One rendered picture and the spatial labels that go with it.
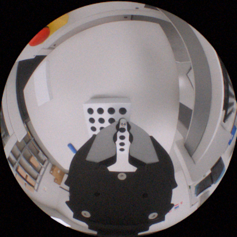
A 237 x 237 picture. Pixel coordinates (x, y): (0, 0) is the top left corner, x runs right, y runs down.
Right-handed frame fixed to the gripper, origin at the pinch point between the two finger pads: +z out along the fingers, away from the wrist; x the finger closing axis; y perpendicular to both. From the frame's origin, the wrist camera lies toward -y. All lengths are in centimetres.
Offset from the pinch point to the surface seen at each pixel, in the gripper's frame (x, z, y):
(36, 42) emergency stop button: -12.2, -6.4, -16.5
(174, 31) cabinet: 19.3, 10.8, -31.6
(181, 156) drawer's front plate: 11.1, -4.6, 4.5
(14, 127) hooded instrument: -56, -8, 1
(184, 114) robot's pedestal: 54, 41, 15
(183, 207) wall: 217, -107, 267
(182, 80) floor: 80, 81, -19
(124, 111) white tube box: 0.1, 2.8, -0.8
